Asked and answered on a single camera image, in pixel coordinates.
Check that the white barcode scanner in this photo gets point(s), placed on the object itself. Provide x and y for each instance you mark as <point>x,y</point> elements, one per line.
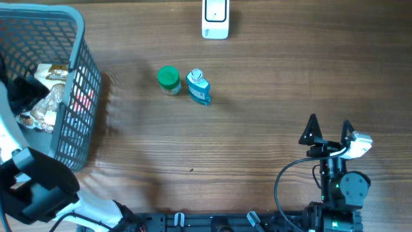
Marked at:
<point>215,19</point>

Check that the red black snack pouch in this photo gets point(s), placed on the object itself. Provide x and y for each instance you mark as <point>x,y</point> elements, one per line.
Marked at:
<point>83,101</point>

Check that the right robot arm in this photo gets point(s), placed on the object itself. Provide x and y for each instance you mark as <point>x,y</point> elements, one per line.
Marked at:
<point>342,191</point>

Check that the green lid jar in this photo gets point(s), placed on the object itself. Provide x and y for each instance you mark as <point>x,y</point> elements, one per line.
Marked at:
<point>169,80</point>

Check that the grey plastic mesh basket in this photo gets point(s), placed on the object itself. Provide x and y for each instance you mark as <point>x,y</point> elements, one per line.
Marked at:
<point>32,35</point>

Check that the blue mouthwash bottle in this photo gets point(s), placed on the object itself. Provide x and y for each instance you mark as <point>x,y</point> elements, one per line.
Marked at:
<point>199,87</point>

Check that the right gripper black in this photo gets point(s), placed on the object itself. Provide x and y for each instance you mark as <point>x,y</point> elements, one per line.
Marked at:
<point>324,147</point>

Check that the beige snack bag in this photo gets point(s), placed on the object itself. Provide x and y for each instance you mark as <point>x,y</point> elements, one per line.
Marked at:
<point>43,115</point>

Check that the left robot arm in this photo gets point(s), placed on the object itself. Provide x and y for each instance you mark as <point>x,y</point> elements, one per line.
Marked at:
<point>36,187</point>

